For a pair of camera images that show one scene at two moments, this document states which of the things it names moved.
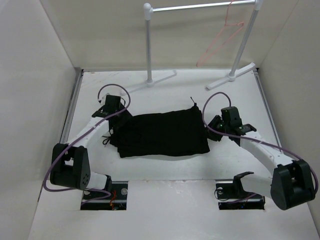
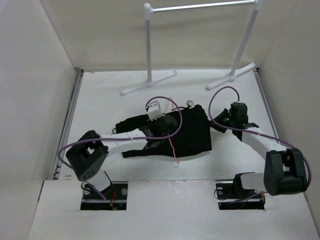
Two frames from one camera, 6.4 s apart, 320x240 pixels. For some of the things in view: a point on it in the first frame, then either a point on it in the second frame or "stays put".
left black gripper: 126,117 to 151,122
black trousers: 176,133 stays put
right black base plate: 231,196 stays put
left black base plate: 117,201 stays put
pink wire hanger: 225,24 to 177,162
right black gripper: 216,119 to 224,113
